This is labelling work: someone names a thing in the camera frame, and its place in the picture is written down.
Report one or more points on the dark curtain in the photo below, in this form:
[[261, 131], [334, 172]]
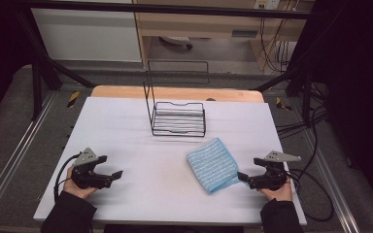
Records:
[[359, 97], [0, 58]]

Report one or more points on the white power strip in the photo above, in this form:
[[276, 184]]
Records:
[[267, 4]]

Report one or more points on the person's left hand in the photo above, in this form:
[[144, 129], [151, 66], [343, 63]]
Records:
[[74, 191]]

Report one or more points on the aluminium floor rail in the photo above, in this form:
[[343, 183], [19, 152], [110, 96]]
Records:
[[16, 152], [332, 181]]

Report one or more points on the wooden table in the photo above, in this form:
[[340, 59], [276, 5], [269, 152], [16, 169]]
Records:
[[175, 93]]

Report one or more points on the blue striped towel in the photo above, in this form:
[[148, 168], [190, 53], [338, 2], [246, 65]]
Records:
[[213, 165]]

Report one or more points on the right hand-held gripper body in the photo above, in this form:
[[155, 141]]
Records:
[[272, 178]]

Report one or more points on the light wooden desk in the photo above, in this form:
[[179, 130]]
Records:
[[207, 26]]

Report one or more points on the yellow black floor tape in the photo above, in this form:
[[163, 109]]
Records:
[[282, 104], [73, 99]]

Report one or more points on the white cabinet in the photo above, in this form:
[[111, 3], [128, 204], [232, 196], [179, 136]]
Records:
[[84, 35]]

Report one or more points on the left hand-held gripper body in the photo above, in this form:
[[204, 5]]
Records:
[[84, 174]]

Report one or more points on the person's right hand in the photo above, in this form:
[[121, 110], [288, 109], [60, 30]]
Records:
[[280, 193]]

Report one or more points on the grey chair base with caster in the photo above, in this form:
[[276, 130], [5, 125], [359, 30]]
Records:
[[176, 40]]

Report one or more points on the black metal frame crossbar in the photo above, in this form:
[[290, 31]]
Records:
[[175, 8]]

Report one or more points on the black metal frame stand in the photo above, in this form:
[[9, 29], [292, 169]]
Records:
[[306, 93], [37, 84]]

